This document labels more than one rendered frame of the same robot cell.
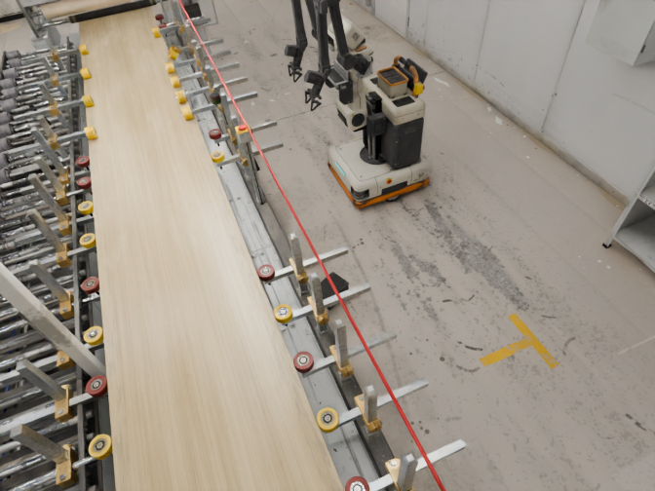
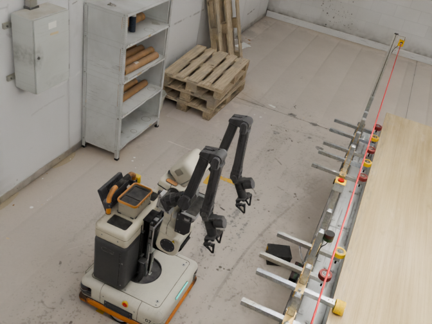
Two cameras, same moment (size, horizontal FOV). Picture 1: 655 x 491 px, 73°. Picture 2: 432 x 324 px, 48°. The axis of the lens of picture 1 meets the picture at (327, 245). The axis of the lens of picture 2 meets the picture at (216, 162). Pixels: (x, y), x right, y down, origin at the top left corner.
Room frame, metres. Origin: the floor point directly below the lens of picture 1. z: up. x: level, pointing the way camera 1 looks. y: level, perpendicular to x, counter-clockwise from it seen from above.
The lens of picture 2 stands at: (4.70, 1.22, 2.96)
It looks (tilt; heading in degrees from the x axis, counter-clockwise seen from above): 34 degrees down; 215
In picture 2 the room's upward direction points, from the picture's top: 11 degrees clockwise
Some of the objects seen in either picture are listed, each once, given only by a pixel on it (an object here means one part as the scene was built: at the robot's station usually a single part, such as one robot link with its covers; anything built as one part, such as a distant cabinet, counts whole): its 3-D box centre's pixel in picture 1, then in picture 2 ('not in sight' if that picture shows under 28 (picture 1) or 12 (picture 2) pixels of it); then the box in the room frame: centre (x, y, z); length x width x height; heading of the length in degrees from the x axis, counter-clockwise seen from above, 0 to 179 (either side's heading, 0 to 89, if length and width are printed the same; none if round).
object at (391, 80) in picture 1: (392, 82); (134, 200); (2.93, -0.60, 0.87); 0.23 x 0.15 x 0.11; 17
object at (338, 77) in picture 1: (339, 81); (191, 209); (2.81, -0.21, 0.99); 0.28 x 0.16 x 0.22; 17
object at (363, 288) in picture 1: (326, 303); (342, 159); (1.12, 0.04, 0.84); 0.43 x 0.03 x 0.04; 108
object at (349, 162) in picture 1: (376, 166); (141, 279); (2.90, -0.49, 0.16); 0.67 x 0.64 x 0.25; 107
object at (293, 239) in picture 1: (299, 269); (344, 169); (1.31, 0.14, 0.88); 0.04 x 0.04 x 0.48; 18
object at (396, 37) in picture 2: not in sight; (381, 83); (0.05, -0.22, 1.20); 0.15 x 0.12 x 1.00; 18
